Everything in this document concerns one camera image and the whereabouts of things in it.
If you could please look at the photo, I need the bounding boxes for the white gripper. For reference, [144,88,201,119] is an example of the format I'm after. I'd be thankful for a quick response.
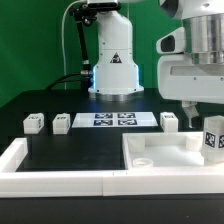
[157,55,224,129]

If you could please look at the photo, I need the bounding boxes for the white square table top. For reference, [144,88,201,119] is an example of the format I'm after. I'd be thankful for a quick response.
[122,132,224,170]

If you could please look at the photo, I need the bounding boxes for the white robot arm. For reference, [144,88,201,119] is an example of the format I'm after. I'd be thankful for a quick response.
[87,0,224,120]

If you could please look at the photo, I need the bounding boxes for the white tag sheet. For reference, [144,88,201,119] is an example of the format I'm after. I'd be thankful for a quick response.
[72,112,157,128]

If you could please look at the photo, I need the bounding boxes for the white U-shaped obstacle fence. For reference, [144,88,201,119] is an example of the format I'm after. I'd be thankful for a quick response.
[0,138,224,198]

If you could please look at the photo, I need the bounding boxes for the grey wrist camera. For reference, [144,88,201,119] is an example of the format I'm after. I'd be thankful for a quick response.
[156,27,186,54]

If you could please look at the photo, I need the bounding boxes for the black cable bundle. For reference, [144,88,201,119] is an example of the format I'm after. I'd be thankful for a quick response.
[45,73,91,92]

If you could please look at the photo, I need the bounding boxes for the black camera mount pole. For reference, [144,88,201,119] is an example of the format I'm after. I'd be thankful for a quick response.
[69,3,96,78]

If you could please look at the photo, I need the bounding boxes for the white cable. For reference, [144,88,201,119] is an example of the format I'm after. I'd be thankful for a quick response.
[61,0,87,90]

